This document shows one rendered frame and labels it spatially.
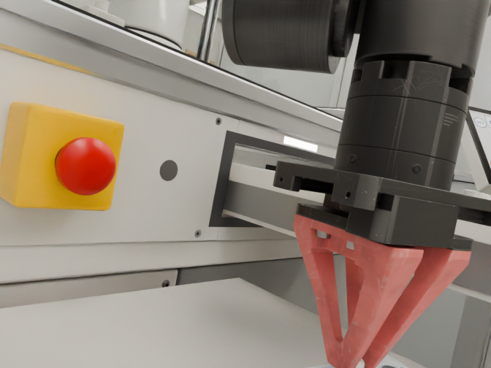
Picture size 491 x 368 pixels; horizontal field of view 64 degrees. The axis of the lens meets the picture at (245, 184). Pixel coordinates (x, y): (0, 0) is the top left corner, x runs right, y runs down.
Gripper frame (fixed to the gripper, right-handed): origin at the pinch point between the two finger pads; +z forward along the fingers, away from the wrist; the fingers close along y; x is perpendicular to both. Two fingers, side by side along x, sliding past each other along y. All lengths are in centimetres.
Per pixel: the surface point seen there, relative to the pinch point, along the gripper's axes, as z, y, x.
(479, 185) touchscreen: -14, -94, -45
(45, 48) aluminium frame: -14.4, 15.0, -21.0
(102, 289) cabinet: 6.0, 6.8, -25.0
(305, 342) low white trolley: 5.1, -6.4, -9.9
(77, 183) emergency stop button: -5.3, 12.3, -14.6
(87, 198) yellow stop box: -3.9, 10.9, -17.7
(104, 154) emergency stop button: -7.5, 10.9, -14.9
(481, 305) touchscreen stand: 22, -115, -47
